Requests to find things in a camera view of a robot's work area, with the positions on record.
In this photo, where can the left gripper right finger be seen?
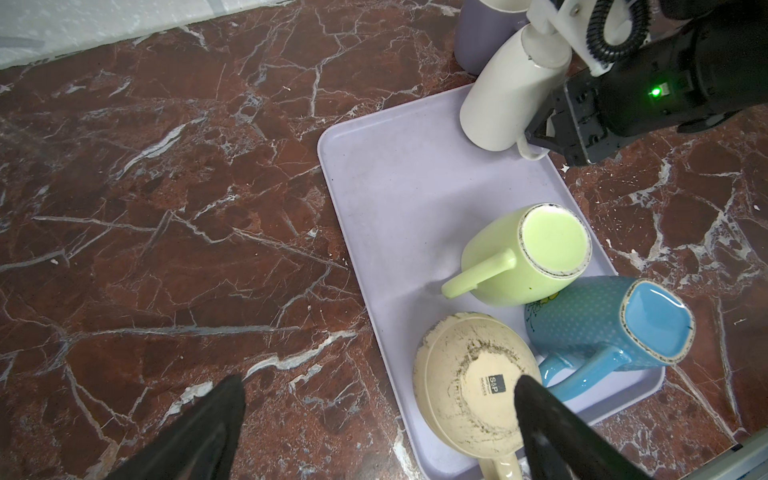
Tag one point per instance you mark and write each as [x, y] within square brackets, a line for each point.
[559, 445]

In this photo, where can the cream teapot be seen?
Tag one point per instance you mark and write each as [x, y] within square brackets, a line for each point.
[464, 376]

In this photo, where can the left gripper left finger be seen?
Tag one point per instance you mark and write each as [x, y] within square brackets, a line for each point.
[200, 444]

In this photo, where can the white mug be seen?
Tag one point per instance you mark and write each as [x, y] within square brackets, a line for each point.
[511, 88]

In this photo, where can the light green mug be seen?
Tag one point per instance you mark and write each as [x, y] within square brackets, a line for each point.
[523, 257]

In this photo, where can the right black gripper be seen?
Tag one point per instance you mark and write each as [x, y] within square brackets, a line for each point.
[570, 124]

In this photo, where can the lavender mug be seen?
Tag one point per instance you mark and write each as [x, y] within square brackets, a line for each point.
[483, 27]

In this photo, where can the aluminium cage frame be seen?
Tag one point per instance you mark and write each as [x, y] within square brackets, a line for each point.
[746, 460]

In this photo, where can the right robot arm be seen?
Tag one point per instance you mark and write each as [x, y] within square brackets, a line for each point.
[696, 78]

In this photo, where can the blue mug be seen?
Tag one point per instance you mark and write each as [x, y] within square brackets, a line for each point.
[601, 324]

